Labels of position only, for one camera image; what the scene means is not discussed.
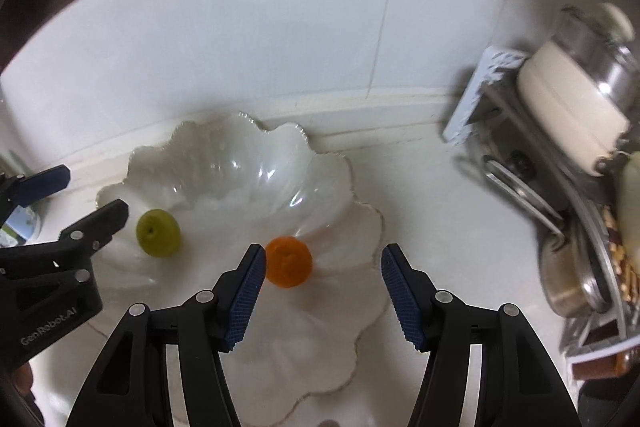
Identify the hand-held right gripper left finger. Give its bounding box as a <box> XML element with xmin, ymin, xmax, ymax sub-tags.
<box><xmin>64</xmin><ymin>243</ymin><xmax>267</xmax><ymax>427</ymax></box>

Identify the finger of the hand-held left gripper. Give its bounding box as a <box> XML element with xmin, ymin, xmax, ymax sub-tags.
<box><xmin>0</xmin><ymin>199</ymin><xmax>131</xmax><ymax>280</ymax></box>
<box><xmin>0</xmin><ymin>164</ymin><xmax>71</xmax><ymax>228</ymax></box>

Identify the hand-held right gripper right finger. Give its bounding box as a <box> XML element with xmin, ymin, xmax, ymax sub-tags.
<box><xmin>380</xmin><ymin>243</ymin><xmax>583</xmax><ymax>427</ymax></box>

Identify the small green apple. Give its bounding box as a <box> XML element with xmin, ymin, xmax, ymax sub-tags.
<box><xmin>136</xmin><ymin>208</ymin><xmax>182</xmax><ymax>258</ymax></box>

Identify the orange tangerine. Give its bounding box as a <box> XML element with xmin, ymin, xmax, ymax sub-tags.
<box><xmin>264</xmin><ymin>236</ymin><xmax>314</xmax><ymax>289</ymax></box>

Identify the white scalloped ceramic bowl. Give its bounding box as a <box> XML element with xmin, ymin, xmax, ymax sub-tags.
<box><xmin>95</xmin><ymin>111</ymin><xmax>391</xmax><ymax>400</ymax></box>

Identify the white bottle with blue label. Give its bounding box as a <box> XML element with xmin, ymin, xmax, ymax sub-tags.
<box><xmin>0</xmin><ymin>204</ymin><xmax>42</xmax><ymax>248</ymax></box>

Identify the glass pot lid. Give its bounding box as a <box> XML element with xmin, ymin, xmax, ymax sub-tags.
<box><xmin>482</xmin><ymin>154</ymin><xmax>566</xmax><ymax>233</ymax></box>

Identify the white and metal pot rack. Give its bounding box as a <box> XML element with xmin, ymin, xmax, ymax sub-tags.
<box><xmin>442</xmin><ymin>47</ymin><xmax>640</xmax><ymax>368</ymax></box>

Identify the wooden bead trivet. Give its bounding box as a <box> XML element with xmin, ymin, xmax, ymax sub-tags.
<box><xmin>602</xmin><ymin>206</ymin><xmax>640</xmax><ymax>303</ymax></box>

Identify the cream saucepan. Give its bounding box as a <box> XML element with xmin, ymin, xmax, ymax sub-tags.
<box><xmin>516</xmin><ymin>54</ymin><xmax>618</xmax><ymax>178</ymax></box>
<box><xmin>530</xmin><ymin>38</ymin><xmax>633</xmax><ymax>142</ymax></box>

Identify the cream kettle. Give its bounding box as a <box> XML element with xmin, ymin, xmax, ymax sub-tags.
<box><xmin>615</xmin><ymin>152</ymin><xmax>640</xmax><ymax>248</ymax></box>

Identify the stainless steel steamer pot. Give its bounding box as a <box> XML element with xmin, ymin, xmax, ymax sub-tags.
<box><xmin>555</xmin><ymin>3</ymin><xmax>640</xmax><ymax>108</ymax></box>

